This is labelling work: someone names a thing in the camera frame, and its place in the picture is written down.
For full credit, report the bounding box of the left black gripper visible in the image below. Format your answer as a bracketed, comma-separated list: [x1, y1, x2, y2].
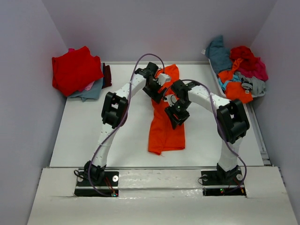
[142, 77, 162, 104]

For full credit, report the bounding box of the folded light blue t-shirt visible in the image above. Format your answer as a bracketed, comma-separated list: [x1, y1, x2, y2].
[68, 78, 103, 102]

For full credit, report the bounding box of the folded red t-shirt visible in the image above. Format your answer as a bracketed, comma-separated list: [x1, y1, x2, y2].
[52, 46, 104, 97]

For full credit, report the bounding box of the purple cable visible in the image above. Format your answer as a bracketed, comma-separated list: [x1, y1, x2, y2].
[164, 79, 247, 195]
[88, 53, 165, 196]

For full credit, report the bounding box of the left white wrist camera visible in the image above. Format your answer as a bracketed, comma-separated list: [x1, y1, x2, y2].
[157, 73, 171, 86]

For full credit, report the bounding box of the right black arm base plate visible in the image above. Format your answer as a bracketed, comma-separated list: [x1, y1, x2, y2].
[198, 169, 247, 197]

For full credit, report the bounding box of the folded maroon t-shirt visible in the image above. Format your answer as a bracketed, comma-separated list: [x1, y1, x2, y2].
[102, 63, 112, 89]

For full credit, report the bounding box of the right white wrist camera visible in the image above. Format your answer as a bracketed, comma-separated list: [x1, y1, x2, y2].
[163, 94, 177, 104]

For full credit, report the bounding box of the cyan crumpled t-shirt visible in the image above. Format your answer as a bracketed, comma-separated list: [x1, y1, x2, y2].
[218, 75, 241, 91]

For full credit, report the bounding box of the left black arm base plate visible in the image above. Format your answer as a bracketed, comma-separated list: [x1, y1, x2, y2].
[74, 170, 119, 197]

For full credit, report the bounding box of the red crumpled t-shirt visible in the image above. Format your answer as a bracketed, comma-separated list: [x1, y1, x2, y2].
[230, 46, 257, 70]

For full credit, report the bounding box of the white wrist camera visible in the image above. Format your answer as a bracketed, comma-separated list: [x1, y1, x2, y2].
[157, 73, 171, 86]
[163, 94, 177, 104]

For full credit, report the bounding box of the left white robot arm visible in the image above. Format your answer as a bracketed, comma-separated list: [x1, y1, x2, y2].
[84, 62, 171, 186]

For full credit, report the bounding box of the teal blue crumpled t-shirt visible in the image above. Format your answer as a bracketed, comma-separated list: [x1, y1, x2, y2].
[205, 35, 233, 75]

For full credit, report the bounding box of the orange t-shirt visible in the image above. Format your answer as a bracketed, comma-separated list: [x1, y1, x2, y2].
[217, 59, 253, 104]
[147, 64, 187, 156]

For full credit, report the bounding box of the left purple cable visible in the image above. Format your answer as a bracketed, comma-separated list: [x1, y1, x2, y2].
[88, 53, 165, 196]

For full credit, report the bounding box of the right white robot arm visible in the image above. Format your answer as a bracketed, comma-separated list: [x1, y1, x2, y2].
[163, 79, 250, 184]

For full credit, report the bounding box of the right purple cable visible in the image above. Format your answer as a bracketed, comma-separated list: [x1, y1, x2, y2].
[164, 79, 247, 195]

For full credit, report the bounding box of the folded pink t-shirt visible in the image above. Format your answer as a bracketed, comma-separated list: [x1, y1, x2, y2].
[83, 82, 94, 91]

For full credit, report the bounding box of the grey crumpled t-shirt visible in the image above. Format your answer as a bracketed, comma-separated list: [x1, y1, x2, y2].
[234, 72, 266, 98]

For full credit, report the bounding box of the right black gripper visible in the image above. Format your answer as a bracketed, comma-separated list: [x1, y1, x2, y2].
[165, 99, 192, 129]

